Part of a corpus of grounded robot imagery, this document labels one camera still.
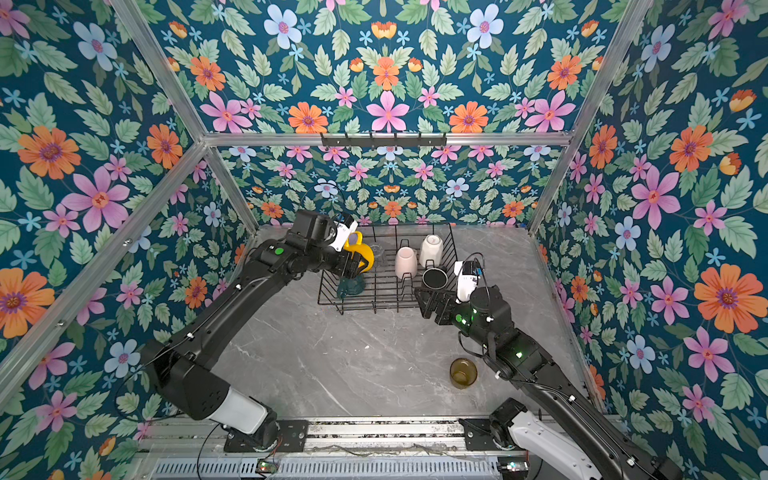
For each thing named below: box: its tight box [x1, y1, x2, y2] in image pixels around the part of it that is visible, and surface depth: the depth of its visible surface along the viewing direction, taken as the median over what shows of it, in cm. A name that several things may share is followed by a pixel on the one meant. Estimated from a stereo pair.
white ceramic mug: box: [419, 234, 444, 268], surface depth 100 cm
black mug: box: [422, 260, 449, 290], surface depth 92 cm
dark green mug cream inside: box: [337, 274, 366, 300], surface depth 98 cm
